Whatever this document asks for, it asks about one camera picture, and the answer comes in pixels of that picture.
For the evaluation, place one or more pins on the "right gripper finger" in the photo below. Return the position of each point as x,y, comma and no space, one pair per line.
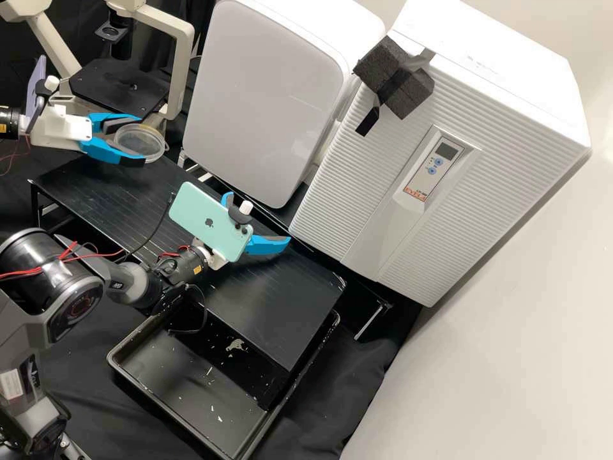
227,199
263,246

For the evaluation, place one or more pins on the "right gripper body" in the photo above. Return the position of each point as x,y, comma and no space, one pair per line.
216,261

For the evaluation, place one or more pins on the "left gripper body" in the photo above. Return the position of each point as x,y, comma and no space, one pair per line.
57,131

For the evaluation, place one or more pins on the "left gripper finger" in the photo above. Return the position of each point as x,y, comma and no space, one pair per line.
98,123
100,147

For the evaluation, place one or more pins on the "petri dish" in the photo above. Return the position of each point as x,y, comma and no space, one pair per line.
139,141

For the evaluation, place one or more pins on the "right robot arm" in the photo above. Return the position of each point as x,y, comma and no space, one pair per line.
43,282

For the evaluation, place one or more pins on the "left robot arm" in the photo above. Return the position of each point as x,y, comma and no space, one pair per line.
10,123

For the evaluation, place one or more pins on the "black platform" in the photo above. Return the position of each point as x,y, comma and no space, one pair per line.
268,297
366,290

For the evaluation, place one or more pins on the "cream microscope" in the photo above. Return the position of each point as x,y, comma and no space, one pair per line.
182,57

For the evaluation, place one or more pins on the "white box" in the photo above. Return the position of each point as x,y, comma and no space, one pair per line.
258,96

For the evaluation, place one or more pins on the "incubator door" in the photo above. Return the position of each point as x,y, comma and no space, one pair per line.
364,201

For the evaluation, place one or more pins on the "black tray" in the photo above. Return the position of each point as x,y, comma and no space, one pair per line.
191,393

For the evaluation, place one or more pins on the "white incubator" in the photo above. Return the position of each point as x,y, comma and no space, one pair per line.
479,48

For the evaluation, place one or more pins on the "right wrist camera phone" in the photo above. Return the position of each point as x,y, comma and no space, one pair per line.
206,220

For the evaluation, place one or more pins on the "wrist camera phone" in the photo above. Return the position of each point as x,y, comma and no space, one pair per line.
206,220
36,91

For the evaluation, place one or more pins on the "left wrist camera phone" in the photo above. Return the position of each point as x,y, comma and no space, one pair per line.
36,91

